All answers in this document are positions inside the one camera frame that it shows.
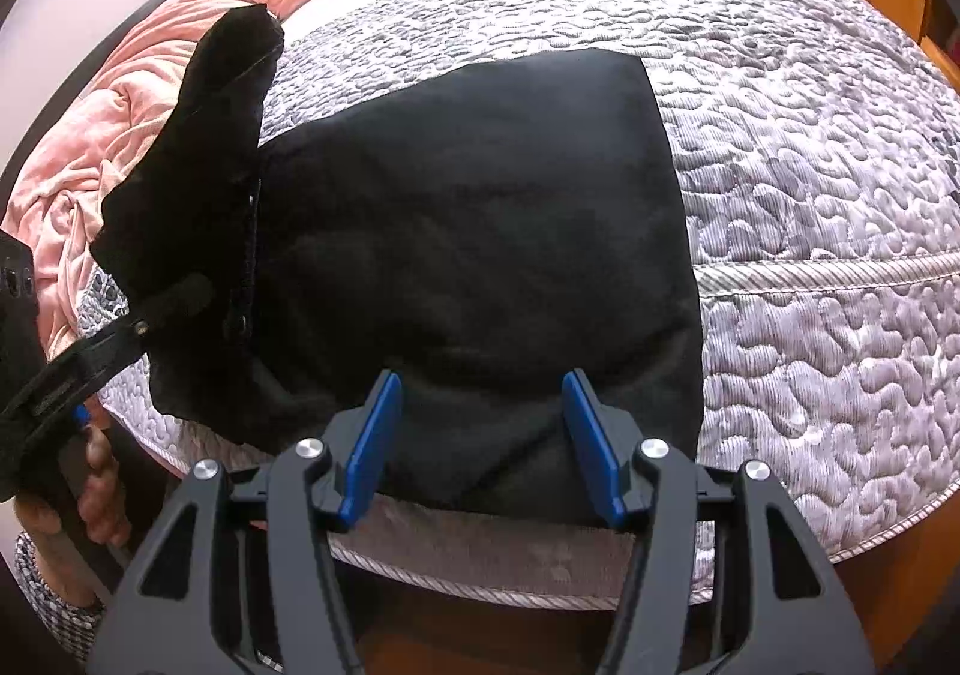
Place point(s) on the dark headboard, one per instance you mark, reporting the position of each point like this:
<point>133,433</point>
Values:
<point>82,45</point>

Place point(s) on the black pants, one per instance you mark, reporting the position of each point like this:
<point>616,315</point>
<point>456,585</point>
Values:
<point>465,255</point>

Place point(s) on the grey quilted mattress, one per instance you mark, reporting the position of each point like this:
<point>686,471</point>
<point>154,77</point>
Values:
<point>810,195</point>

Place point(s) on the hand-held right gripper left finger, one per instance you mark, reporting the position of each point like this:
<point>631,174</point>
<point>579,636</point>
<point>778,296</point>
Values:
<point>367,450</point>

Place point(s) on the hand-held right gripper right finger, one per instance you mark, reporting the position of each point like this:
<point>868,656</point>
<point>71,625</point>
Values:
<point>592,450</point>

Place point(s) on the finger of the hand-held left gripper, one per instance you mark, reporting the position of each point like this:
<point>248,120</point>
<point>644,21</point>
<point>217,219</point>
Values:
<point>105,352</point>

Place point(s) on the person's left forearm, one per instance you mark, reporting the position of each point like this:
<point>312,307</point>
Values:
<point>56,615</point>

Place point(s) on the person's left hand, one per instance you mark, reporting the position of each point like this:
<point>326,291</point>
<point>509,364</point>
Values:
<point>101,495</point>

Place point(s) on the pink blanket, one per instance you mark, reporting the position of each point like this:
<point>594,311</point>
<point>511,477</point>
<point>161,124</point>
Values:
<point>97,142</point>

